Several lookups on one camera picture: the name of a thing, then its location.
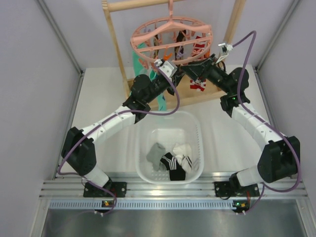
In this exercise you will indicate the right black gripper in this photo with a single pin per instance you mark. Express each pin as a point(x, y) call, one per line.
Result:
point(204, 69)

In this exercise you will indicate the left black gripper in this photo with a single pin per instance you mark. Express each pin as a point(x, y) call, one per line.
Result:
point(177, 76)

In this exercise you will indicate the pink round clip hanger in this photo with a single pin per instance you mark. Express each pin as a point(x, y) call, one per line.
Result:
point(151, 39)

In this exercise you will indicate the black striped sock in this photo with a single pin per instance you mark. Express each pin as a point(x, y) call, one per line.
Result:
point(176, 172)

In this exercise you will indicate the black sock white stripes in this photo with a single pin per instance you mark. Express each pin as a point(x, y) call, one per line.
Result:
point(171, 90)

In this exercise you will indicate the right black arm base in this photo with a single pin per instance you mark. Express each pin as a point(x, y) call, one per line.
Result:
point(224, 190)

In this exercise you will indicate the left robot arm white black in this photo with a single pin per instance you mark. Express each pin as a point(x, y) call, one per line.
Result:
point(79, 146)

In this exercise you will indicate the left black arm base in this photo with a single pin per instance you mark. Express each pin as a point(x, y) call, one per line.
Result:
point(117, 188)

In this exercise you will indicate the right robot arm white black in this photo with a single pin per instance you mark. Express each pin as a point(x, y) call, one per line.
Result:
point(280, 156)

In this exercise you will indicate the purple clothes peg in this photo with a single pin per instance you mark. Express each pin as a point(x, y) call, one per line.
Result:
point(179, 53)

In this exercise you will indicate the red white striped sock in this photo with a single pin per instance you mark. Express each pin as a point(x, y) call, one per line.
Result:
point(199, 85)

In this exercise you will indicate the orange clothes peg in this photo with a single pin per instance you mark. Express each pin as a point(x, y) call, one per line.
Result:
point(167, 54)

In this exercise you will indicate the green sock right hanging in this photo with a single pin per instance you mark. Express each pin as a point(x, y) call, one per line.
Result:
point(161, 98)

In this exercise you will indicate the green sock hanging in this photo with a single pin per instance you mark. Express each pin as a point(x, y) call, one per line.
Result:
point(161, 98)
point(139, 65)

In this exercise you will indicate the brown argyle sock hanging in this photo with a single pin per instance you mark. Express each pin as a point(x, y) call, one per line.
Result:
point(180, 38)

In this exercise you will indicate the green sock left hanging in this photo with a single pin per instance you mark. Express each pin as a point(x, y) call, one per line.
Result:
point(139, 65)

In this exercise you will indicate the white plastic laundry basket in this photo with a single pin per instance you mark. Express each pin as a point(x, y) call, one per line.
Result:
point(169, 149)

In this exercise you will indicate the white sock in basket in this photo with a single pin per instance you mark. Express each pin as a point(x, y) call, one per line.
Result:
point(184, 156)

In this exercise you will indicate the grey sock in basket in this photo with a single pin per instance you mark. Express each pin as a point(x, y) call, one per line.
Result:
point(154, 156)

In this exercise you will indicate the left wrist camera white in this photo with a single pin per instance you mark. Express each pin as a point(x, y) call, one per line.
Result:
point(166, 66)

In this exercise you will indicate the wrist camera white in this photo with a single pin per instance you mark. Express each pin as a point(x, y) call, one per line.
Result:
point(166, 66)
point(225, 48)

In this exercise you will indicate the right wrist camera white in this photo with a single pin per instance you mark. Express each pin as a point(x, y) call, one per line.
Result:
point(225, 48)

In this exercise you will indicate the aluminium mounting rail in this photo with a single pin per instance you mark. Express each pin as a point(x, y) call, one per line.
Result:
point(72, 187)

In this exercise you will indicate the perforated grey cable duct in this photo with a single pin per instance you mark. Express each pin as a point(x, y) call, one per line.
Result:
point(131, 204)

